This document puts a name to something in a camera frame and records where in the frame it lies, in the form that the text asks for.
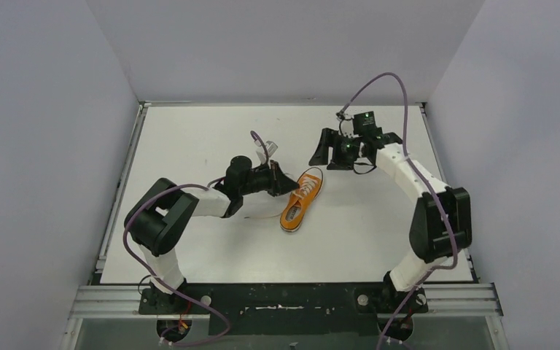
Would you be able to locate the white shoelace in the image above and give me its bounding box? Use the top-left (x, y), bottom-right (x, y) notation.
top-left (244, 167), bottom-right (324, 221)

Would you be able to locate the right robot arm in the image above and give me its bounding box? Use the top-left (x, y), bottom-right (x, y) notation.
top-left (309, 112), bottom-right (473, 311)

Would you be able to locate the aluminium frame rail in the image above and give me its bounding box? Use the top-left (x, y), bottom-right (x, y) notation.
top-left (69, 284), bottom-right (504, 319)

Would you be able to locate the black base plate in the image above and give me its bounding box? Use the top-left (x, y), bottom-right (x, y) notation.
top-left (139, 281), bottom-right (429, 336)

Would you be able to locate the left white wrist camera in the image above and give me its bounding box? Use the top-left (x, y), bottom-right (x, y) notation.
top-left (255, 141), bottom-right (278, 164)

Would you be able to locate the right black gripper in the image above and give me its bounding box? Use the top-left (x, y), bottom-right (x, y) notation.
top-left (309, 130), bottom-right (362, 172)

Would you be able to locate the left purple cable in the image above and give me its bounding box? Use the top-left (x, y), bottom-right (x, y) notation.
top-left (122, 130), bottom-right (271, 349)

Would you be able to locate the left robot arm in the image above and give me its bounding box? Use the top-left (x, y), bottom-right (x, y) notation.
top-left (122, 155), bottom-right (299, 311)

